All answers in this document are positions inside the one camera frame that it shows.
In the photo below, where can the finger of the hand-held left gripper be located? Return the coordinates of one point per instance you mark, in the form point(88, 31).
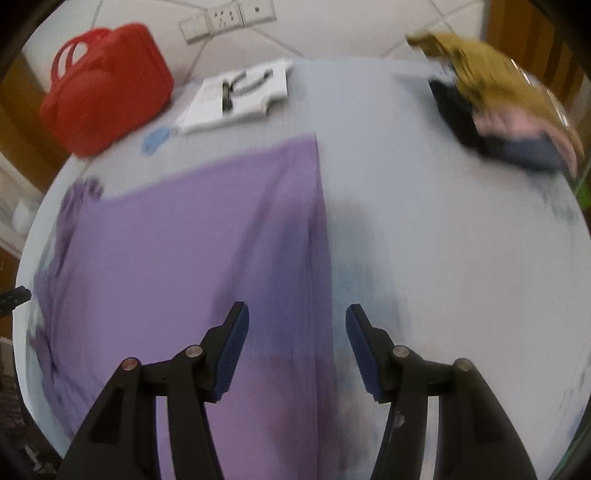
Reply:
point(14, 297)

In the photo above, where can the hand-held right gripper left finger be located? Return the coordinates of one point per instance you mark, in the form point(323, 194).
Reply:
point(233, 341)

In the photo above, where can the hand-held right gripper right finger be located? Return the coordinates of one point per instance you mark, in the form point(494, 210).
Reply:
point(360, 344)

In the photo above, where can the purple shirt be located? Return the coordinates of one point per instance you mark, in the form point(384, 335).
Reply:
point(194, 240)

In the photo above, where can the white round object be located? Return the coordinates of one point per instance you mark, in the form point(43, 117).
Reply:
point(25, 214)

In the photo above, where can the pale blue floral tablecloth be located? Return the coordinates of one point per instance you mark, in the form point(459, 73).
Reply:
point(438, 240)

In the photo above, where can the brown wooden cabinet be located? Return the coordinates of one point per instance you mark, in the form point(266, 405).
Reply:
point(23, 120)

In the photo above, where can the red plastic carry case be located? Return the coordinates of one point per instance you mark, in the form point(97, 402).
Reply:
point(111, 87)

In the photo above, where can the white paper stack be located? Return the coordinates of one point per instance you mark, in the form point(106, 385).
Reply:
point(251, 99)

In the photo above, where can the grey cloth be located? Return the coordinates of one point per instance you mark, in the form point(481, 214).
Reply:
point(526, 154)

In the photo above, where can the pink cloth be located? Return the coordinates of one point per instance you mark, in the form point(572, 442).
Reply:
point(512, 123)

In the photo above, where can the brown wooden door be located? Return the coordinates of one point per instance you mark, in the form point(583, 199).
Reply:
point(535, 41)

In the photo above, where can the white wall socket panel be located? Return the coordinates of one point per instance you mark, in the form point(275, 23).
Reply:
point(226, 17)

